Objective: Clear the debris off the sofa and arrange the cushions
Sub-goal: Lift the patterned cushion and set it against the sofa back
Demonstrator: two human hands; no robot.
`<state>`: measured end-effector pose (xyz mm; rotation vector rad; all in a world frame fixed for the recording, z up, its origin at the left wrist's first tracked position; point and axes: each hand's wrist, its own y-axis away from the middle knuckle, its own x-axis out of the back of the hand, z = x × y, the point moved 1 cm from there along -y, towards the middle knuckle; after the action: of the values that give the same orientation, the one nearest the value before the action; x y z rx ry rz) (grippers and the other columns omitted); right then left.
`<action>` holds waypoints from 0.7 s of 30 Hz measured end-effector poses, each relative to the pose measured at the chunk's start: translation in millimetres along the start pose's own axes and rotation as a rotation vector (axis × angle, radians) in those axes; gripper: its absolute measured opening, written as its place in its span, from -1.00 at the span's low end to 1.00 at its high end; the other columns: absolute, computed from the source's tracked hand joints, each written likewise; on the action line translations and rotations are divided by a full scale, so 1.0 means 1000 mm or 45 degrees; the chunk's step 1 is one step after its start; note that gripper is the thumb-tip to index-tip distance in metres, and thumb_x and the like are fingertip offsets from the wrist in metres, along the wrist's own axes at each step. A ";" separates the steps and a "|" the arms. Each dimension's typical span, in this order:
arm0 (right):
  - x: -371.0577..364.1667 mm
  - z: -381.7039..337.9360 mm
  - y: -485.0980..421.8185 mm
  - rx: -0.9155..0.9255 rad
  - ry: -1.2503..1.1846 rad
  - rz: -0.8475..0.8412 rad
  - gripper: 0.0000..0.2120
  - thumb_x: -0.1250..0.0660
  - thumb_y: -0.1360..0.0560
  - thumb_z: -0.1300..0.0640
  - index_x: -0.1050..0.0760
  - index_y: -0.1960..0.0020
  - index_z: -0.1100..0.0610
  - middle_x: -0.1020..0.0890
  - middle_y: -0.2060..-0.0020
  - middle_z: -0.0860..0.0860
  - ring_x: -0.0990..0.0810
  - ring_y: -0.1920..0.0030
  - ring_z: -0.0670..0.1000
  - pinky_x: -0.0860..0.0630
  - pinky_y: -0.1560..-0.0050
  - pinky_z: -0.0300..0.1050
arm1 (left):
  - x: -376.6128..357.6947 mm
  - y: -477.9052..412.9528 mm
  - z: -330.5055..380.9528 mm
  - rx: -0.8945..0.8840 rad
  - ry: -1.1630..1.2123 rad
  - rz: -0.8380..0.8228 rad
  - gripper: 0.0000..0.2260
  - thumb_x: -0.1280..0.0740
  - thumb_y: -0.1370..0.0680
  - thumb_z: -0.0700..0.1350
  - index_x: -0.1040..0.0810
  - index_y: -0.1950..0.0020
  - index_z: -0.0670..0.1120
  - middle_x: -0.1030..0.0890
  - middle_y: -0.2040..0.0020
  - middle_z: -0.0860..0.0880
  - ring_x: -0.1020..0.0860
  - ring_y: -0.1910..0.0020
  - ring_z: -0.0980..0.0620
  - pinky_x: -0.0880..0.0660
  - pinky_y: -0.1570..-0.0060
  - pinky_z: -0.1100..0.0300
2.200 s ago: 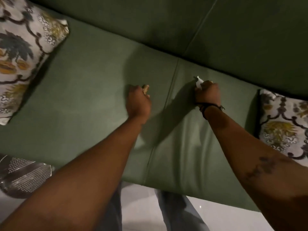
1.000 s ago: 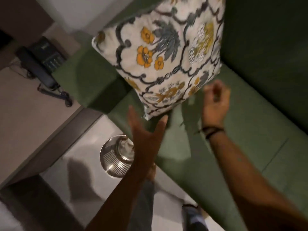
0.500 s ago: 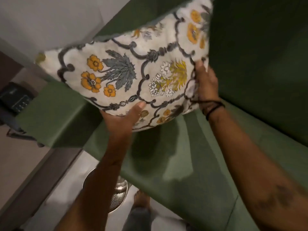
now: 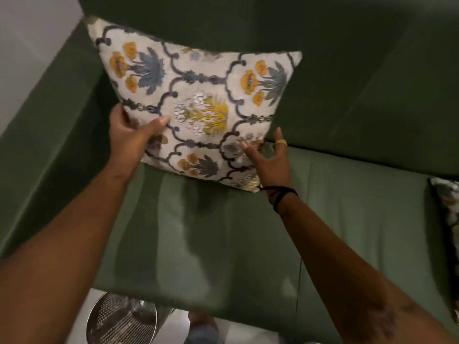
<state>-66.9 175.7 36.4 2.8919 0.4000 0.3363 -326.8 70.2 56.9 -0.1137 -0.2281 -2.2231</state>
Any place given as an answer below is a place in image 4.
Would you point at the person's right hand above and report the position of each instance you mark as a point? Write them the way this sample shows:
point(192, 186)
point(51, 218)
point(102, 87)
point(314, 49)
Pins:
point(274, 168)

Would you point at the person's left hand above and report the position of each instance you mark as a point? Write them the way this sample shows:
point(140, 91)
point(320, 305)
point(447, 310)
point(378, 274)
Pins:
point(125, 143)

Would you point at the person's right thumb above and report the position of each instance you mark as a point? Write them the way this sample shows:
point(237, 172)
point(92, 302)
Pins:
point(250, 148)

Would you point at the person's left thumb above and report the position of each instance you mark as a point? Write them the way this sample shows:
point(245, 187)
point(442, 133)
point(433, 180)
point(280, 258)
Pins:
point(155, 126)

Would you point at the white floral cushion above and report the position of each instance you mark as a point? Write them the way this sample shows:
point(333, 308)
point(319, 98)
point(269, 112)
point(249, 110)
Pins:
point(211, 85)

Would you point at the person's left forearm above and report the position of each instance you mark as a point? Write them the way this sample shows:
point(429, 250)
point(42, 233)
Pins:
point(61, 254)

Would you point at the person's right forearm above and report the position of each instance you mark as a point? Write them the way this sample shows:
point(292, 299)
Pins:
point(344, 275)

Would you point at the black wrist band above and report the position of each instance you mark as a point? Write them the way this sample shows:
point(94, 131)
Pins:
point(283, 194)

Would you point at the green sofa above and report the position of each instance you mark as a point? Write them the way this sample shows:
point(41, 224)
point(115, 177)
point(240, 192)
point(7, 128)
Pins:
point(358, 103)

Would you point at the person's foot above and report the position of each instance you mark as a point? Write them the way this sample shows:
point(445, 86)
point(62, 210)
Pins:
point(201, 327)

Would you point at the silver metal mesh basket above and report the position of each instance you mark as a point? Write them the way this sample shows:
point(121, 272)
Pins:
point(122, 318)

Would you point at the dark floral cushion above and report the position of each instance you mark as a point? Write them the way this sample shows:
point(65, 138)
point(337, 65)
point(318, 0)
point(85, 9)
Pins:
point(448, 204)

